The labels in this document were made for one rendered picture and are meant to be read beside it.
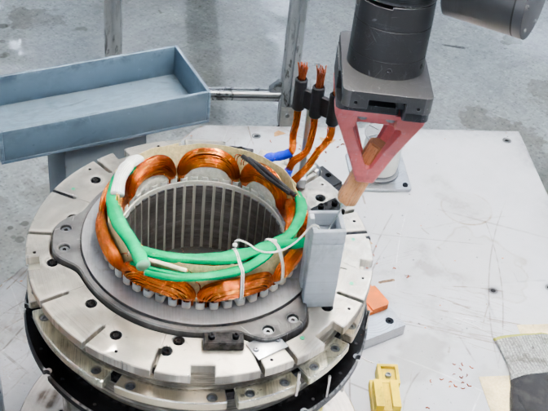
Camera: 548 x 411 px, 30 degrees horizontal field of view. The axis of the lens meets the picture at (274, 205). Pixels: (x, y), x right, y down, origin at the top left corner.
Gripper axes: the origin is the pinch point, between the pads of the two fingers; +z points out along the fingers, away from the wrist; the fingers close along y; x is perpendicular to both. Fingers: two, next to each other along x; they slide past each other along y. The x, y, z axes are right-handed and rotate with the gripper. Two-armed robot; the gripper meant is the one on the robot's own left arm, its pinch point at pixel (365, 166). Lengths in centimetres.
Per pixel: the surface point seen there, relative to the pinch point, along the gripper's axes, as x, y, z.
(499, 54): -71, 242, 97
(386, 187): -12, 60, 39
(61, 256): 24.8, 3.3, 14.7
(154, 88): 21, 43, 18
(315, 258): 2.7, -0.3, 9.3
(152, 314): 15.9, -2.9, 15.0
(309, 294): 2.7, 0.2, 13.6
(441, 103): -49, 210, 101
